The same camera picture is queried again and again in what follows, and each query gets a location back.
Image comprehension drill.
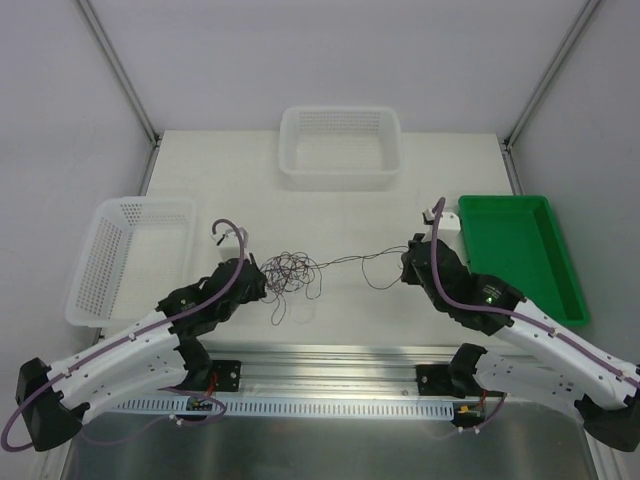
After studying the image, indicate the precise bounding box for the purple cable bundle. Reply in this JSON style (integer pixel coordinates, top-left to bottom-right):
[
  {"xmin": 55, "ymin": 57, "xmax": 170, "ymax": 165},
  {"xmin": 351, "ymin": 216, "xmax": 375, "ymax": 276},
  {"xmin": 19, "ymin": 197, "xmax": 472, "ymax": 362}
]
[{"xmin": 260, "ymin": 249, "xmax": 324, "ymax": 325}]

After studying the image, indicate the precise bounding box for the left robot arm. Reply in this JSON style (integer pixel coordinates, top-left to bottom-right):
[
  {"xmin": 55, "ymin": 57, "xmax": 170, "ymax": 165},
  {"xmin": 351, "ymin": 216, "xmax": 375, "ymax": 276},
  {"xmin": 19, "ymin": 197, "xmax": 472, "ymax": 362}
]
[{"xmin": 10, "ymin": 257, "xmax": 266, "ymax": 452}]

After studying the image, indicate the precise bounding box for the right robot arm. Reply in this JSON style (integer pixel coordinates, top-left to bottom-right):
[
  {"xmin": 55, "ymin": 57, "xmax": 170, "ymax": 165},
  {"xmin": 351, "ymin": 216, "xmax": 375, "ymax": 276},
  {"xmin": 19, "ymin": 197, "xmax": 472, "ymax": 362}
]
[{"xmin": 401, "ymin": 234, "xmax": 639, "ymax": 452}]

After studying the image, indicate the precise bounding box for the green plastic tray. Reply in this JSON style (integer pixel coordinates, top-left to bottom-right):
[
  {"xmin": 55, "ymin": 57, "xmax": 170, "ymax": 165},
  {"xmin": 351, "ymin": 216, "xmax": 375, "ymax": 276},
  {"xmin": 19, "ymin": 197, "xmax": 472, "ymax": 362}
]
[{"xmin": 458, "ymin": 195, "xmax": 591, "ymax": 327}]

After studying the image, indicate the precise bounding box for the white basket at left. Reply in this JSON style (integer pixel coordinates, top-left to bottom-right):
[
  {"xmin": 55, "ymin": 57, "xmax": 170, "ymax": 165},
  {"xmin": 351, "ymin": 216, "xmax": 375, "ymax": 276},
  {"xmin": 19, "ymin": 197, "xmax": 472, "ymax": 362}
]
[{"xmin": 65, "ymin": 196, "xmax": 196, "ymax": 328}]

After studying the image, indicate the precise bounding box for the white basket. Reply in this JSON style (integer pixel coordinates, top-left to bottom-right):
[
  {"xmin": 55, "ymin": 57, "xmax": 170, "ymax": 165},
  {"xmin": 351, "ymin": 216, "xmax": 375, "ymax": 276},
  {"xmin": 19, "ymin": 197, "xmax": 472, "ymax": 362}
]
[
  {"xmin": 278, "ymin": 105, "xmax": 404, "ymax": 192},
  {"xmin": 65, "ymin": 196, "xmax": 196, "ymax": 328}
]

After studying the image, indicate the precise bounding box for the white basket at back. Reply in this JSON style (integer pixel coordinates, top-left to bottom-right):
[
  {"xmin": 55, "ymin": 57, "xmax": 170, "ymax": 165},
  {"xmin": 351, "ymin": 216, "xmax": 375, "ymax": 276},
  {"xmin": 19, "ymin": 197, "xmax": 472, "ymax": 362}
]
[{"xmin": 278, "ymin": 105, "xmax": 404, "ymax": 192}]

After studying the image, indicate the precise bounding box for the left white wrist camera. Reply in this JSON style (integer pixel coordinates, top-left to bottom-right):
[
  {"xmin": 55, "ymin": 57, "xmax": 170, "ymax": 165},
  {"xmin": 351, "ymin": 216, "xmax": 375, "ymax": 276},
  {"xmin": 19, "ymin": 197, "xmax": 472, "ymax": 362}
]
[{"xmin": 211, "ymin": 227, "xmax": 250, "ymax": 262}]

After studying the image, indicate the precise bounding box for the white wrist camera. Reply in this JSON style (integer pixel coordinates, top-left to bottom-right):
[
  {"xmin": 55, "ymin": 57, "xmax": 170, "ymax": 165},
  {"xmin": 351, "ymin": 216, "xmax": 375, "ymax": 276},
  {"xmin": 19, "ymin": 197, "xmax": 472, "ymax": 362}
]
[
  {"xmin": 422, "ymin": 209, "xmax": 462, "ymax": 249},
  {"xmin": 211, "ymin": 227, "xmax": 250, "ymax": 262}
]

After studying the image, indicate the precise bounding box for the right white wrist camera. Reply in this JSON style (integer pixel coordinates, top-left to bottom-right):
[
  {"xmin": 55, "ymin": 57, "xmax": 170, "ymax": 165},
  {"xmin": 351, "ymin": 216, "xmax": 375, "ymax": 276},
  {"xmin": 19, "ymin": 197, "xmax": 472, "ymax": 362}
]
[{"xmin": 422, "ymin": 209, "xmax": 462, "ymax": 249}]

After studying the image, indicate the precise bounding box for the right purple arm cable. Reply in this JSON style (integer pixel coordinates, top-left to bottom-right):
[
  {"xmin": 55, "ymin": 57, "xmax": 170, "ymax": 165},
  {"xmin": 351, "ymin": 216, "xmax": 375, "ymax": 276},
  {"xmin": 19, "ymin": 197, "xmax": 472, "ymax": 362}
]
[{"xmin": 432, "ymin": 197, "xmax": 640, "ymax": 391}]

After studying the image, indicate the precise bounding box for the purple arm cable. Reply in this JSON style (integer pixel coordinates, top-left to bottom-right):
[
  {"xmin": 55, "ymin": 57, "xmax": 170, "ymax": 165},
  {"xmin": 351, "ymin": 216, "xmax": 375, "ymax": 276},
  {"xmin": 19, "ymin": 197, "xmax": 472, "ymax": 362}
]
[
  {"xmin": 0, "ymin": 218, "xmax": 249, "ymax": 454},
  {"xmin": 432, "ymin": 197, "xmax": 640, "ymax": 391}
]

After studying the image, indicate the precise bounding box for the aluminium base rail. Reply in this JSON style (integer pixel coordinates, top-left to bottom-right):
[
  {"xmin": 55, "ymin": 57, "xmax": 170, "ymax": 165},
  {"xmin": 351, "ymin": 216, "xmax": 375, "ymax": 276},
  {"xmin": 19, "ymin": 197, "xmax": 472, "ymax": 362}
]
[{"xmin": 202, "ymin": 339, "xmax": 457, "ymax": 400}]

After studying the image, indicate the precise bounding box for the white slotted cable duct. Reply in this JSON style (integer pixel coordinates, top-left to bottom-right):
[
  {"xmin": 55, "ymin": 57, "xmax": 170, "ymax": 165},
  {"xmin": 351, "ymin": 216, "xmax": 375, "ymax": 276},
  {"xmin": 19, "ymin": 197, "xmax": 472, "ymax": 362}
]
[{"xmin": 112, "ymin": 395, "xmax": 454, "ymax": 421}]

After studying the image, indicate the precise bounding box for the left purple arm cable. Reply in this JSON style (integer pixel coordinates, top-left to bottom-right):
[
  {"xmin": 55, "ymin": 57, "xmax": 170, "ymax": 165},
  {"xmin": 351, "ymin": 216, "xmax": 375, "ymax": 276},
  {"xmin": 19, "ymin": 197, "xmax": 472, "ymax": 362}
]
[{"xmin": 0, "ymin": 218, "xmax": 249, "ymax": 454}]

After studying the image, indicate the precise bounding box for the left aluminium frame post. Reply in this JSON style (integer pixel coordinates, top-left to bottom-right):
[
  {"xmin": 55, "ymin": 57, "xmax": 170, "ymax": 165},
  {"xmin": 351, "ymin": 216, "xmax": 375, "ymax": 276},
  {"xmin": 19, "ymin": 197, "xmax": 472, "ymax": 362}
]
[{"xmin": 74, "ymin": 0, "xmax": 161, "ymax": 146}]

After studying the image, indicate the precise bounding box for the aluminium frame post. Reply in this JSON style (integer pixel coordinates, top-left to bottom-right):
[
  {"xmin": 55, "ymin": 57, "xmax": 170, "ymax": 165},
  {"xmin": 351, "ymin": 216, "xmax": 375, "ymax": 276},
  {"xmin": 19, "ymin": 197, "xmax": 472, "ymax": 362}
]
[
  {"xmin": 74, "ymin": 0, "xmax": 161, "ymax": 146},
  {"xmin": 504, "ymin": 0, "xmax": 603, "ymax": 152}
]

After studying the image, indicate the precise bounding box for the right aluminium frame post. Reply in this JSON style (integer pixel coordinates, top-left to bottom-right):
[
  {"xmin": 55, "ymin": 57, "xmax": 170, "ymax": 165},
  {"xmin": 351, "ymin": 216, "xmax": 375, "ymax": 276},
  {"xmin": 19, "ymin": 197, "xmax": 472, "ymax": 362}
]
[{"xmin": 504, "ymin": 0, "xmax": 603, "ymax": 152}]

